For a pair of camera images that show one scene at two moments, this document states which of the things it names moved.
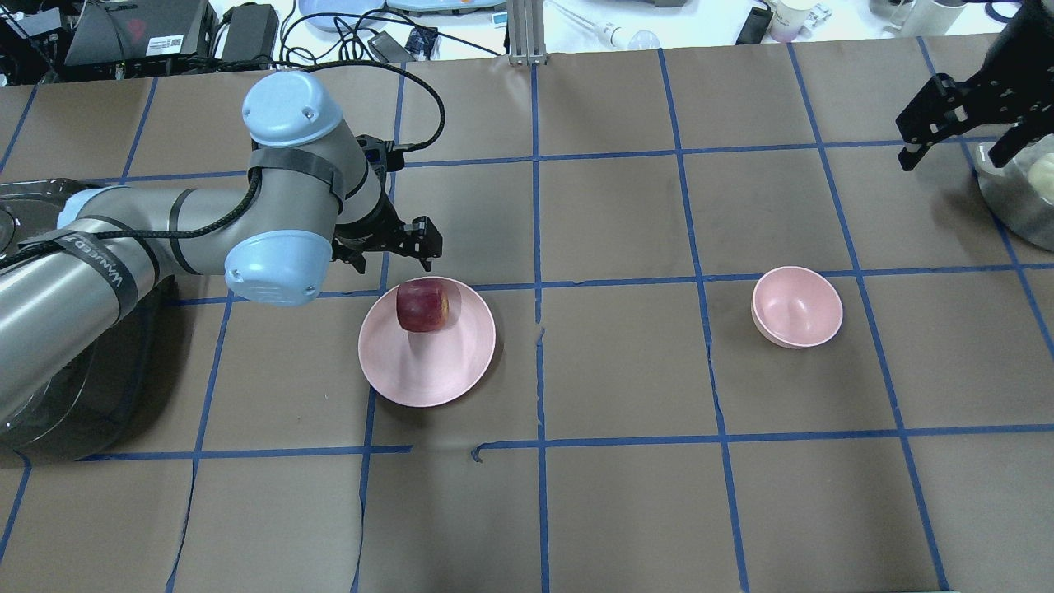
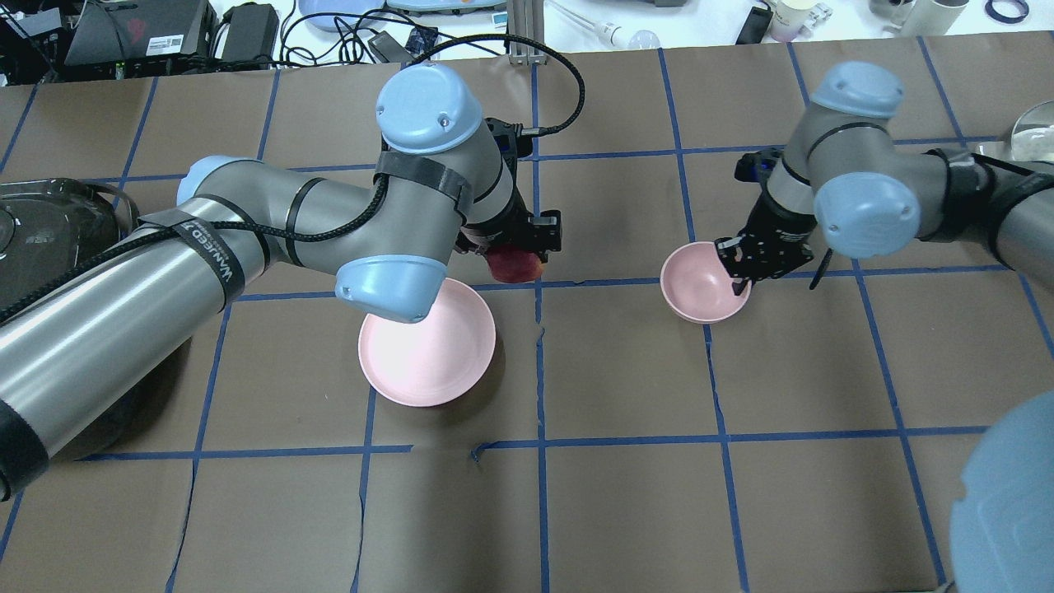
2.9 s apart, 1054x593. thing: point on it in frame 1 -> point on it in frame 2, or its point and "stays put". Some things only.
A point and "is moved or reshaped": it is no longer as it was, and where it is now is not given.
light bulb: [611, 34] stays put
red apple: [422, 305] is moved or reshaped
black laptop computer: [123, 30] stays put
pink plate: [428, 369] stays put
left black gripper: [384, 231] -> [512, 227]
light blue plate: [357, 7] stays put
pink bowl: [796, 308] -> [697, 287]
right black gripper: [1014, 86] -> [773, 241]
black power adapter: [251, 35] stays put
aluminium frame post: [526, 33] stays put
